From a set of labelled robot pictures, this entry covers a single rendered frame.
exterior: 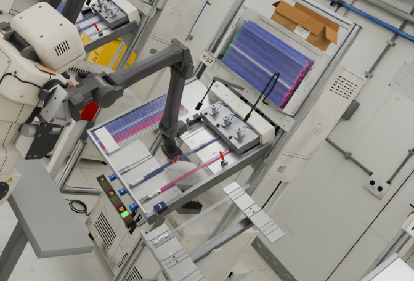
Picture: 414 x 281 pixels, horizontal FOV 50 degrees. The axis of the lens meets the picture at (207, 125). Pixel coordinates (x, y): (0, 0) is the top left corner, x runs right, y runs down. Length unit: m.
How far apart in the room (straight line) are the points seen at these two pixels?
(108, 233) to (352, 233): 1.83
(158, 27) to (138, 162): 1.36
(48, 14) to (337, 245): 2.79
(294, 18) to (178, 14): 1.01
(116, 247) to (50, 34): 1.54
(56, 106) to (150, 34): 1.97
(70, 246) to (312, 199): 2.33
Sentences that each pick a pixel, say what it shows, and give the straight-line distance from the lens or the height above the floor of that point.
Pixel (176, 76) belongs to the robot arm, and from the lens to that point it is 1.77.
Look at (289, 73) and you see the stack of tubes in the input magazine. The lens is 2.19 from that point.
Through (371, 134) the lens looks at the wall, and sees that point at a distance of 3.59.
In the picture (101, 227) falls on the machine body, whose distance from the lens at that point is 2.84.
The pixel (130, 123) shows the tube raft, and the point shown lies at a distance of 2.44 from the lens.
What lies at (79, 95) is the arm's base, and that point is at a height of 1.22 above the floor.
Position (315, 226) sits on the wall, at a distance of 3.73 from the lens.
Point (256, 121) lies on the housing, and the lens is 2.24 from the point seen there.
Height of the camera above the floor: 1.72
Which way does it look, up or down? 16 degrees down
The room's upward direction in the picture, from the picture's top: 32 degrees clockwise
